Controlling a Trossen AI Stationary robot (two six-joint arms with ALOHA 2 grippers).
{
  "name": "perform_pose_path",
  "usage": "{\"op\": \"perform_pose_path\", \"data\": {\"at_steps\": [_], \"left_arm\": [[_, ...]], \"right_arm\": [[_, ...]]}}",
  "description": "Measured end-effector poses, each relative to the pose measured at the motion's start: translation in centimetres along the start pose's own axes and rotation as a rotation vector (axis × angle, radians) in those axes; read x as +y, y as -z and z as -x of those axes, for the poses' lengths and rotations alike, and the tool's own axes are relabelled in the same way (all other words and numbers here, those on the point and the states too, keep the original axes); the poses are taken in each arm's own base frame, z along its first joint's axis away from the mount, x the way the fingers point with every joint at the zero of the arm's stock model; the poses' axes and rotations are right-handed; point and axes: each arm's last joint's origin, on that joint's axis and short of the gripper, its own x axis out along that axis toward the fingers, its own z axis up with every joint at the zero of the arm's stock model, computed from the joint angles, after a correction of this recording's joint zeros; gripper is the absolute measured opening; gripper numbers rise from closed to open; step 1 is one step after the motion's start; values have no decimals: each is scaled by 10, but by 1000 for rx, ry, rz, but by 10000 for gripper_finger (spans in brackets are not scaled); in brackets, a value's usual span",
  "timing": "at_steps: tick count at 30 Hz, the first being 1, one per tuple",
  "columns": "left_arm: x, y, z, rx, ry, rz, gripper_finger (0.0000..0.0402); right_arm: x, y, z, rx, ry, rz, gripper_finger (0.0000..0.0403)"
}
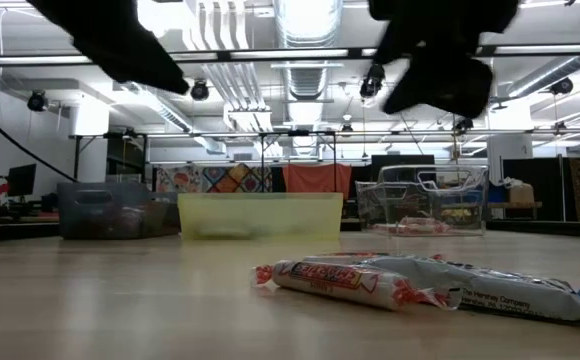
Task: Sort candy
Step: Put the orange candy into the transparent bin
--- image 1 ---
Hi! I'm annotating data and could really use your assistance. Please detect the black pipe rack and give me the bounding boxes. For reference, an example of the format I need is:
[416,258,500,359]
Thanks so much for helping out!
[69,130,339,194]

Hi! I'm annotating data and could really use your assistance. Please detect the thick black hanging cable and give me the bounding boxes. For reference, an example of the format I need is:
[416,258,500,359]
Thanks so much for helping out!
[0,93,80,184]

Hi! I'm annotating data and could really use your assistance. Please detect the cardboard box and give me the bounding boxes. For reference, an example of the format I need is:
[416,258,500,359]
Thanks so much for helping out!
[507,183,536,205]

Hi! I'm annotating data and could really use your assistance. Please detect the black computer monitor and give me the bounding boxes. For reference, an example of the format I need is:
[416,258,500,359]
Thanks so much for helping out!
[5,163,38,199]

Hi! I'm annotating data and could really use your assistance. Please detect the colourful patterned quilt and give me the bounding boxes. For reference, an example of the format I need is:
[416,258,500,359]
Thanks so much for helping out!
[153,162,276,194]

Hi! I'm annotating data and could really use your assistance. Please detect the black ceiling spotlight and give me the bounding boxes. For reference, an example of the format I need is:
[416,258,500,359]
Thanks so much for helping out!
[453,115,475,134]
[189,79,211,102]
[549,77,575,96]
[359,63,387,99]
[26,89,50,113]

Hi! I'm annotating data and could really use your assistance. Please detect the long linear ceiling light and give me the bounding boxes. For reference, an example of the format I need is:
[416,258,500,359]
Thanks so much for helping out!
[0,43,580,67]

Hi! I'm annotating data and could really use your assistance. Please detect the orange cloth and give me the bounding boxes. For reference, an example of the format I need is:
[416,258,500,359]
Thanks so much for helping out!
[282,163,354,201]

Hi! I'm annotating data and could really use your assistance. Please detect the silver ribbed ceiling duct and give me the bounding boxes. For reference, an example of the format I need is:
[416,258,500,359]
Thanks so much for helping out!
[272,0,344,101]

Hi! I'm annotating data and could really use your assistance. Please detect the dark grey plastic bin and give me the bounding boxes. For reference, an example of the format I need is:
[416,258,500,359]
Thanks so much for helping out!
[55,181,181,240]

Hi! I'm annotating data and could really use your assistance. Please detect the wooden side table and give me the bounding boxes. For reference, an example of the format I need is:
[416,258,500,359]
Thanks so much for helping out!
[489,200,544,221]

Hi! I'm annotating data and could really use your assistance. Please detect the clear plastic bin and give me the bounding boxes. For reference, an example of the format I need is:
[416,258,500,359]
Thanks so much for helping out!
[355,163,491,237]

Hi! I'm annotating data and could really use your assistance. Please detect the black panel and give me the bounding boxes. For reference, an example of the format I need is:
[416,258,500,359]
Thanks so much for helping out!
[369,153,436,184]

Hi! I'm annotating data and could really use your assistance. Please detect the black partition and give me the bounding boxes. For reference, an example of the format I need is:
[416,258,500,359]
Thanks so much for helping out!
[502,157,571,221]

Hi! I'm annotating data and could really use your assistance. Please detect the yellow plastic bin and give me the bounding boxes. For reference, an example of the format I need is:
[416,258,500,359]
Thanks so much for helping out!
[176,192,345,241]

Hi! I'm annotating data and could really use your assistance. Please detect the silver slanted ceiling duct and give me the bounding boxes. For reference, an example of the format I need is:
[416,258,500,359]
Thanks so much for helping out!
[507,54,580,99]

